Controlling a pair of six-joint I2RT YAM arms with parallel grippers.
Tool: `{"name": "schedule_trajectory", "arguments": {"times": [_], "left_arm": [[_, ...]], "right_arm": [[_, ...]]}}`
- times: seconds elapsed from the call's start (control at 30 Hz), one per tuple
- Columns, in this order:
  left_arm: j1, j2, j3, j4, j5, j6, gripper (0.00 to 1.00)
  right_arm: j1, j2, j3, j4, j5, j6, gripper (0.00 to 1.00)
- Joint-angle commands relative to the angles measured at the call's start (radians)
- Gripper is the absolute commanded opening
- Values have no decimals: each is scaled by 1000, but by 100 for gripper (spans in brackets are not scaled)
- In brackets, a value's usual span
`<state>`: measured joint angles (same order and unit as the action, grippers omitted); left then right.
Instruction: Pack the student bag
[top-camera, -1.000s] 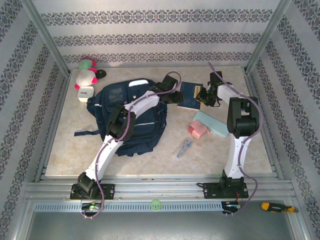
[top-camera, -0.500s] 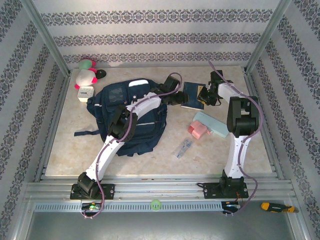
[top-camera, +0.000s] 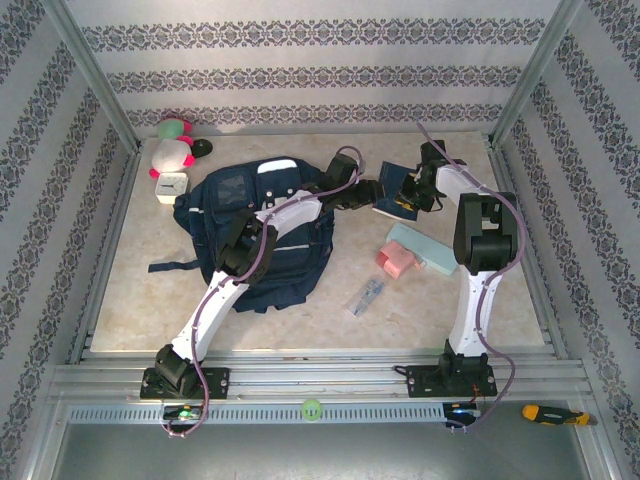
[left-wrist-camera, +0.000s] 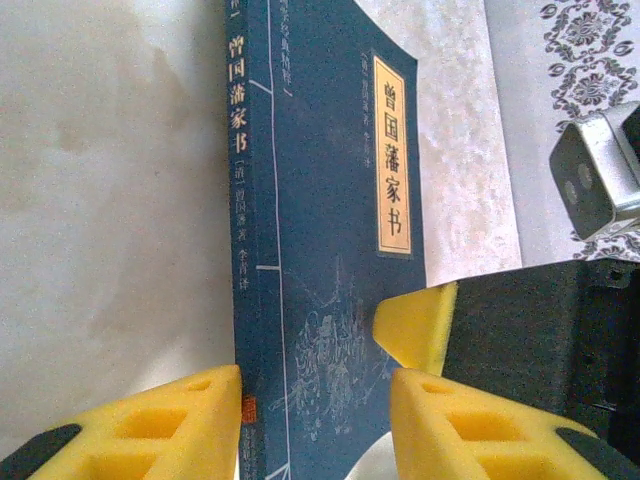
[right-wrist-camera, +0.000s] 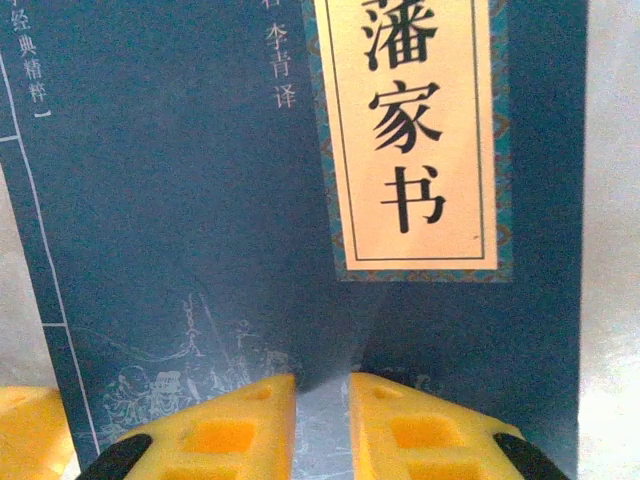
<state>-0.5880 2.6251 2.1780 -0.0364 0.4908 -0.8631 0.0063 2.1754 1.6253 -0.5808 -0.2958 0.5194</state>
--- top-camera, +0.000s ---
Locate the navy blue book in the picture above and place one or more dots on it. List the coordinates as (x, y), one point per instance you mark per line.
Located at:
(392, 177)

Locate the light blue pencil case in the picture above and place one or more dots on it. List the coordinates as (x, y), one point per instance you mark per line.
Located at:
(432, 254)

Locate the clear plastic compass pack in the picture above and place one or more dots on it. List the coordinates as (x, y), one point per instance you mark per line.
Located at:
(366, 299)

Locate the navy blue student backpack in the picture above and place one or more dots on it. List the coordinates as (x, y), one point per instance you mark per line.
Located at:
(285, 280)

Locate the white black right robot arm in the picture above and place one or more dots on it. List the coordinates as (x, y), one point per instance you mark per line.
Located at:
(475, 310)

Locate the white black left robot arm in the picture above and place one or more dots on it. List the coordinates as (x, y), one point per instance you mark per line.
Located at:
(210, 310)

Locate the small black round object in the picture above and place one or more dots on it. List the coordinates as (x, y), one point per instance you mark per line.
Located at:
(202, 148)

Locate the white square alarm clock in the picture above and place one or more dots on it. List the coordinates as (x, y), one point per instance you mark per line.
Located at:
(172, 189)

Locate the white pink green plush toy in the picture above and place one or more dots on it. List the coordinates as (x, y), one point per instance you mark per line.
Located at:
(169, 155)

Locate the small circuit board green light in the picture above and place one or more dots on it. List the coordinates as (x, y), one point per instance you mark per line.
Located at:
(462, 411)
(184, 413)

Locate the yellow black screwdriver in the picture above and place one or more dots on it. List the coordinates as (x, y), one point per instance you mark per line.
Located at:
(555, 415)

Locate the aluminium frame post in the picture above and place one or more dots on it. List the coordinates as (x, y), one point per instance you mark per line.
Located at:
(535, 70)
(90, 70)

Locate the aluminium side rail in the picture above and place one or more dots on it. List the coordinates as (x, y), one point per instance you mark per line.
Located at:
(117, 220)
(545, 310)

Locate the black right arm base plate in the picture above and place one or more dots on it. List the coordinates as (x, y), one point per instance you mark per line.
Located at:
(420, 382)

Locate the aluminium mounting rail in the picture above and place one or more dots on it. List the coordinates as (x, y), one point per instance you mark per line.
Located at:
(320, 382)

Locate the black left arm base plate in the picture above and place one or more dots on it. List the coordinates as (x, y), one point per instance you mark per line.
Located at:
(217, 382)

